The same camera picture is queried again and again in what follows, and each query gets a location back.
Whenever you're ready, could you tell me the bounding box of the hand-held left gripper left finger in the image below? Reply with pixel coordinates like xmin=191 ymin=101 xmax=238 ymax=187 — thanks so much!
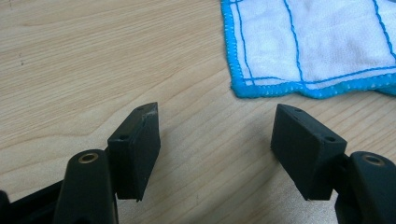
xmin=106 ymin=102 xmax=162 ymax=202

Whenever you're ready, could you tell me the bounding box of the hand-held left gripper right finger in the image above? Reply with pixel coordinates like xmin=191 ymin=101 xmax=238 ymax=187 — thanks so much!
xmin=270 ymin=104 xmax=347 ymax=201

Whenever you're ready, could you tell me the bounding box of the white towel with blue edging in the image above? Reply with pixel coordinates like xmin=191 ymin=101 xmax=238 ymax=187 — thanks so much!
xmin=219 ymin=0 xmax=396 ymax=100

